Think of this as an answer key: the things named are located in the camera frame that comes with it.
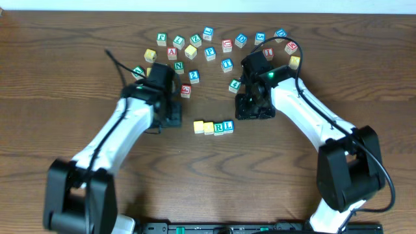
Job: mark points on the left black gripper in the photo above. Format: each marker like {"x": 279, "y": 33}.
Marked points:
{"x": 173, "y": 114}

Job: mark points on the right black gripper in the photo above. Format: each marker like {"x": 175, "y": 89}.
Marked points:
{"x": 252, "y": 111}

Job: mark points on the blue L block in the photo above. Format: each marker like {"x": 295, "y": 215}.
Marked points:
{"x": 228, "y": 126}

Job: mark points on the yellow C block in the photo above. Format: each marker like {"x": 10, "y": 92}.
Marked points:
{"x": 198, "y": 127}

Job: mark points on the green R block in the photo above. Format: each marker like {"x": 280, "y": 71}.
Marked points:
{"x": 218, "y": 129}

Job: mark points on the yellow o block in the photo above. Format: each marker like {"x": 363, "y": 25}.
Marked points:
{"x": 208, "y": 128}
{"x": 149, "y": 71}

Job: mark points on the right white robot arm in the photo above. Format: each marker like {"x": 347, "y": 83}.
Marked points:
{"x": 348, "y": 171}

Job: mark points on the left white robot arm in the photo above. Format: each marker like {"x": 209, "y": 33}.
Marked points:
{"x": 80, "y": 194}

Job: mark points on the green 4 block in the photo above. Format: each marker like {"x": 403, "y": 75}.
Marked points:
{"x": 234, "y": 86}

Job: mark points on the blue 2 block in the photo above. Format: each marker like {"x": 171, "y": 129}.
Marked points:
{"x": 194, "y": 76}

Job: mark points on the green N block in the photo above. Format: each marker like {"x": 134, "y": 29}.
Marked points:
{"x": 179, "y": 67}

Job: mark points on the blue T block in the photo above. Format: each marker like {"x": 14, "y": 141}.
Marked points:
{"x": 227, "y": 65}

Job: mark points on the green V block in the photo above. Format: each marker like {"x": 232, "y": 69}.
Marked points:
{"x": 138, "y": 73}

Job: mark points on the red A block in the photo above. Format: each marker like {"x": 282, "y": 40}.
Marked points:
{"x": 171, "y": 53}

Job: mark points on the yellow block near left gripper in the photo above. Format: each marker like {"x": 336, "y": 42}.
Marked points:
{"x": 150, "y": 56}

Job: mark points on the red I block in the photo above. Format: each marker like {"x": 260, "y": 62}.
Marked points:
{"x": 268, "y": 53}

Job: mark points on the yellow block upper middle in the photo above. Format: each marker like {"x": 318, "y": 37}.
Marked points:
{"x": 191, "y": 52}

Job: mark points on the yellow K block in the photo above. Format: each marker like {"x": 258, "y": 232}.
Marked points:
{"x": 294, "y": 62}

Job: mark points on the blue F block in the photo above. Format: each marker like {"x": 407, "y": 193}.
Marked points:
{"x": 210, "y": 53}

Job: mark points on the blue d block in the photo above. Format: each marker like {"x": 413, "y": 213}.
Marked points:
{"x": 241, "y": 40}
{"x": 280, "y": 35}

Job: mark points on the red C block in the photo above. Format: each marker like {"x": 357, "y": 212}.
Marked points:
{"x": 227, "y": 46}

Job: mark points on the blue 5 block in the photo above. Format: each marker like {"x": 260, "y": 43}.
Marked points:
{"x": 259, "y": 38}

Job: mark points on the green P block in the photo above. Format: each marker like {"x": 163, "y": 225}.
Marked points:
{"x": 162, "y": 39}

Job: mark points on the green Z block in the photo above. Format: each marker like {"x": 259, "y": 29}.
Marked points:
{"x": 196, "y": 40}

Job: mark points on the red M block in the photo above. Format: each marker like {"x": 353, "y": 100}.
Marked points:
{"x": 290, "y": 48}

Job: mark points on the blue D block right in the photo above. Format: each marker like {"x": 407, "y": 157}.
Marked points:
{"x": 280, "y": 35}

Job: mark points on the blue top block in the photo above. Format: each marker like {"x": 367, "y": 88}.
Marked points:
{"x": 208, "y": 33}

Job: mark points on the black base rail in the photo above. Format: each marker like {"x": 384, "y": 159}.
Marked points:
{"x": 280, "y": 227}

